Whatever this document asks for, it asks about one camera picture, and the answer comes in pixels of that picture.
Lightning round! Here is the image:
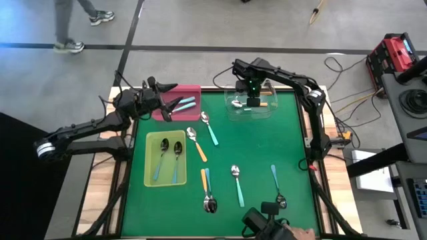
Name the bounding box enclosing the white box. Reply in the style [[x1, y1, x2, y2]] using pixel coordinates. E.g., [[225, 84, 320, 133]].
[[351, 149, 395, 194]]

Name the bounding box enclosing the black floor cable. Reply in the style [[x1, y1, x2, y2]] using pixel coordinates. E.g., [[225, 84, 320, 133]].
[[324, 55, 368, 93]]

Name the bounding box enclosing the black metal table frame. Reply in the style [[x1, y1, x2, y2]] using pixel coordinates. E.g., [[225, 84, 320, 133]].
[[71, 79, 363, 240]]

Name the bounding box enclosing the yellow cable with black plug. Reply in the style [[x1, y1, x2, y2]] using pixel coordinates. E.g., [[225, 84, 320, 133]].
[[308, 0, 325, 26]]

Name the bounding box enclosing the blue handled spoon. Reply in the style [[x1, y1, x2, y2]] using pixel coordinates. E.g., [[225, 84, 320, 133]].
[[171, 141, 183, 185], [152, 138, 170, 182], [204, 167, 218, 215], [270, 164, 288, 210]]

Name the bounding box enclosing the green table mat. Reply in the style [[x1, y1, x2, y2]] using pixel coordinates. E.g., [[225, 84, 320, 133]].
[[120, 89, 321, 237]]

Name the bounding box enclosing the person's hand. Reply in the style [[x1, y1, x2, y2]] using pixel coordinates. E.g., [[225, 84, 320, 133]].
[[283, 226, 316, 240]]

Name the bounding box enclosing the orange handled spoon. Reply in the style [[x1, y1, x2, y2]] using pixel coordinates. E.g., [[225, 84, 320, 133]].
[[186, 126, 208, 163], [200, 168, 211, 213], [231, 99, 269, 109]]

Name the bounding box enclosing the grey side table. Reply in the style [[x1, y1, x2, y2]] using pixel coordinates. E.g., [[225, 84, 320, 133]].
[[381, 55, 427, 164]]

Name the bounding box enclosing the red and black tool case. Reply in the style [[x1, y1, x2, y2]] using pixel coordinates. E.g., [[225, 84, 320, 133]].
[[365, 32, 420, 98]]

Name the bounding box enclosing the dark tablet screen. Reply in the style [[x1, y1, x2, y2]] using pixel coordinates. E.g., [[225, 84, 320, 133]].
[[406, 125, 427, 143]]

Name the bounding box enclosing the black video camera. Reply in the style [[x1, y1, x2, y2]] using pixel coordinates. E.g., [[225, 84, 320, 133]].
[[242, 201, 298, 240]]

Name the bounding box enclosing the coiled black cable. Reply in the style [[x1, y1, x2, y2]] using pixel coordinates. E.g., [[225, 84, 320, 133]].
[[398, 88, 427, 116]]

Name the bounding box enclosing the black pole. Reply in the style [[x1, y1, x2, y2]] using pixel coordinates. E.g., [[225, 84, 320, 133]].
[[396, 55, 427, 85]]

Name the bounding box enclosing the yellow floor cable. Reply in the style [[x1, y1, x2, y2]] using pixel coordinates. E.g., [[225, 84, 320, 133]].
[[332, 87, 384, 115]]

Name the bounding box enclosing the person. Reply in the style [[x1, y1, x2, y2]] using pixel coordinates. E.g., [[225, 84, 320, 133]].
[[53, 0, 116, 55]]

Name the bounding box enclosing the black beam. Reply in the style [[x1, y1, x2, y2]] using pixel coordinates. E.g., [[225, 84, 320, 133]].
[[346, 142, 410, 179]]

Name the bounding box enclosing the pink plastic bin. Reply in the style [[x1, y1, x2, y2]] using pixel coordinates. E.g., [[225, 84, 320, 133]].
[[150, 84, 202, 122]]

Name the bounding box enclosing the yellow plastic bin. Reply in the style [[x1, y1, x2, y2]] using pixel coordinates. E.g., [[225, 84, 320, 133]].
[[143, 129, 187, 187]]

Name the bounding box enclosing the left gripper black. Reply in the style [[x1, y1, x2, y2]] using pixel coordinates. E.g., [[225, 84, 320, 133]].
[[133, 76, 184, 123]]

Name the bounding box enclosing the grey equipment table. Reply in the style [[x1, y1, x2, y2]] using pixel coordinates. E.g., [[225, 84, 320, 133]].
[[395, 159, 427, 240]]

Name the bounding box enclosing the clear plastic bin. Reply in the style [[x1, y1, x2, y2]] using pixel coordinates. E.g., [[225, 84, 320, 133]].
[[224, 83, 279, 121]]

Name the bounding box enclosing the black keypad with lit keys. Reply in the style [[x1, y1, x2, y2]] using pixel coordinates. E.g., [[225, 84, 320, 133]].
[[412, 178, 427, 217]]

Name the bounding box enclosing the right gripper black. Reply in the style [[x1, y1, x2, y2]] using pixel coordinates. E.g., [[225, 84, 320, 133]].
[[235, 78, 265, 108]]

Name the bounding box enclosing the black panel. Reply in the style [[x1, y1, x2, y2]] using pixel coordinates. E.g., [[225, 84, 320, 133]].
[[0, 111, 73, 240]]

